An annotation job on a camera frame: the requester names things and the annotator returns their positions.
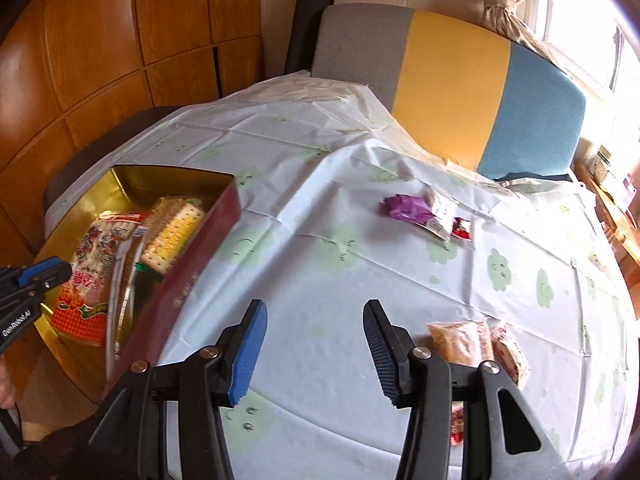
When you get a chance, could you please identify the red gold pastry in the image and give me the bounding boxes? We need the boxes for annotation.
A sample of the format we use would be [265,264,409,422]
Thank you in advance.
[450,402,464,446]

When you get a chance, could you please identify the white cloud-print tablecloth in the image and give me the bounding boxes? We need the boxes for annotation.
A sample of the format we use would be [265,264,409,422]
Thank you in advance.
[46,75,639,479]

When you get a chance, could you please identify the wooden side table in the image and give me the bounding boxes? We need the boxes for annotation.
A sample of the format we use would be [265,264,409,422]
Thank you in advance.
[573,160,639,318]

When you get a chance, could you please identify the small red candy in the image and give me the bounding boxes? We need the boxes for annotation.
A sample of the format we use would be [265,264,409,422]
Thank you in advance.
[451,217,472,240]

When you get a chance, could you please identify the pink floral snack bar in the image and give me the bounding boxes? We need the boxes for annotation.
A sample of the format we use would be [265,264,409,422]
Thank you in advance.
[490,323,530,390]

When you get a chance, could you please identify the large red rice-stick snack bag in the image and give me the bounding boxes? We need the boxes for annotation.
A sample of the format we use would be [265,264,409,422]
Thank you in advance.
[51,212,146,347]

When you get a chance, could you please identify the window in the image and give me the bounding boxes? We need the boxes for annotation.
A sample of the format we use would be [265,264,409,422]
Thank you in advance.
[518,0,639,101]

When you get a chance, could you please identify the gold and white long packet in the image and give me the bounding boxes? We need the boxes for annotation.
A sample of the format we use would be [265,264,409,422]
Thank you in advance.
[105,234,143,368]

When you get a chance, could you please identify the gold tin box maroon sides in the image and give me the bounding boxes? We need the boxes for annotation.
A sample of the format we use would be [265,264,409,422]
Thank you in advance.
[37,166,241,403]

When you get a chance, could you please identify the white printed snack packet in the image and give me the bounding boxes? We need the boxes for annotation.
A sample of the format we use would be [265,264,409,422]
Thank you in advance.
[418,188,457,243]

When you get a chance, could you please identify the purple snack packet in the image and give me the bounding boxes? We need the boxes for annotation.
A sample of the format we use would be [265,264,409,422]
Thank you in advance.
[384,194,434,224]

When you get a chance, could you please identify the dark chair seat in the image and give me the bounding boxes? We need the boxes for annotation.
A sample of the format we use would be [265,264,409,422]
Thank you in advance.
[42,106,179,210]

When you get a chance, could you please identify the person's left hand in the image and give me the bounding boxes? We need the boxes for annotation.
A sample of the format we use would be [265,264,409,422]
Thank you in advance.
[0,360,16,410]

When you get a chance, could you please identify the grey yellow blue sofa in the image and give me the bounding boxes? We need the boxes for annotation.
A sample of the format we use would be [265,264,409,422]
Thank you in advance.
[311,3,586,180]

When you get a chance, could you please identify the green cracker pack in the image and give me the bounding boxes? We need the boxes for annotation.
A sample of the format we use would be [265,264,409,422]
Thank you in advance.
[140,214,205,275]

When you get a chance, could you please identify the wooden cabinet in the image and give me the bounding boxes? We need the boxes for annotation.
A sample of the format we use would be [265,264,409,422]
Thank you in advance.
[1,0,262,263]

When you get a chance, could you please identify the black rolled mat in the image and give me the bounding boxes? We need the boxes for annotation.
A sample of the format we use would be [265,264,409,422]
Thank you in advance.
[283,0,335,74]

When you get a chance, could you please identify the orange crispy cake clear bag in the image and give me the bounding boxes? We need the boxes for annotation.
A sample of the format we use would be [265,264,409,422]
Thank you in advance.
[427,321,495,367]

